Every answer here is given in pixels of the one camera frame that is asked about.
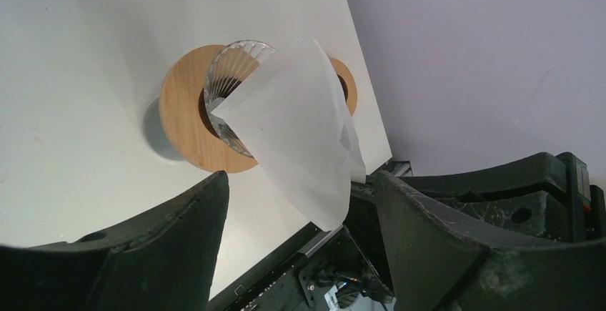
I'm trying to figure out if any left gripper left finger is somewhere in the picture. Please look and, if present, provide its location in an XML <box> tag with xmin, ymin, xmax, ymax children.
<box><xmin>1</xmin><ymin>171</ymin><xmax>229</xmax><ymax>310</ymax></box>

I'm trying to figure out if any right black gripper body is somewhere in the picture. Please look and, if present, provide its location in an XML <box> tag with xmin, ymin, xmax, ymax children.
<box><xmin>400</xmin><ymin>152</ymin><xmax>605</xmax><ymax>243</ymax></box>

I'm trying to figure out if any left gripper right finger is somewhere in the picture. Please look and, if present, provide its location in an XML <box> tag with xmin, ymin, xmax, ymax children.
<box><xmin>375</xmin><ymin>172</ymin><xmax>605</xmax><ymax>310</ymax></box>

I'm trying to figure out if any grey glass carafe brown band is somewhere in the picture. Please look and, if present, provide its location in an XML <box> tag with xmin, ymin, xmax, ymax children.
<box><xmin>142</xmin><ymin>98</ymin><xmax>184</xmax><ymax>162</ymax></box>

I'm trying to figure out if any wooden dripper ring holder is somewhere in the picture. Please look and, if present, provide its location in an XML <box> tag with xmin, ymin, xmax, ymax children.
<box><xmin>159</xmin><ymin>44</ymin><xmax>257</xmax><ymax>173</ymax></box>

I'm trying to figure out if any white paper coffee filter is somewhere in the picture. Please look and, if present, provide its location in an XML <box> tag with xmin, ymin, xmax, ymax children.
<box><xmin>212</xmin><ymin>34</ymin><xmax>367</xmax><ymax>231</ymax></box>

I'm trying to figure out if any clear glass dripper cone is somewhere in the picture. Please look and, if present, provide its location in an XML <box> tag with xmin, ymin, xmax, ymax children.
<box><xmin>203</xmin><ymin>40</ymin><xmax>275</xmax><ymax>158</ymax></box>

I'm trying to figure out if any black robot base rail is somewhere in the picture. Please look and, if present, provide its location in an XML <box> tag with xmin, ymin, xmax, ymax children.
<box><xmin>208</xmin><ymin>175</ymin><xmax>393</xmax><ymax>310</ymax></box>

